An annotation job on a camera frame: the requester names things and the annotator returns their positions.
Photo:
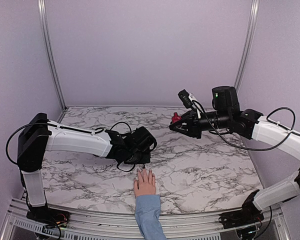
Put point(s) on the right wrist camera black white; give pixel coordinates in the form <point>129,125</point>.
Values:
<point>188,101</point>

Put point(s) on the right aluminium corner post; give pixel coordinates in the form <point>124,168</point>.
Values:
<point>248,42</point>

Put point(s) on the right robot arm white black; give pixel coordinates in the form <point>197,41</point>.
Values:
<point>250,124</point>

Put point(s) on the aluminium corner post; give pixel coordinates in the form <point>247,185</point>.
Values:
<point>248,42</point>
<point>49,52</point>

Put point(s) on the blue shirt sleeve forearm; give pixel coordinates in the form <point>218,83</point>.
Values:
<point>147,214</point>

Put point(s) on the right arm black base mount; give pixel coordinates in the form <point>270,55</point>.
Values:
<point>248,214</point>

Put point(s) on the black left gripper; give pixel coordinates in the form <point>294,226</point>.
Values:
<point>146,158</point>

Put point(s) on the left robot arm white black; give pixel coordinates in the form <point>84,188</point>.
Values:
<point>42,135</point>

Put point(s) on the red nail polish bottle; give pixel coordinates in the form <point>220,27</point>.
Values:
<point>175,118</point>

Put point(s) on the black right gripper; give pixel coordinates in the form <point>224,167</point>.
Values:
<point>193,125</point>

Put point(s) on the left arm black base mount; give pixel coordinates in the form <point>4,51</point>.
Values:
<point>46,215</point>

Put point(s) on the left aluminium corner post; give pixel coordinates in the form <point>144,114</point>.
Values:
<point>49,52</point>

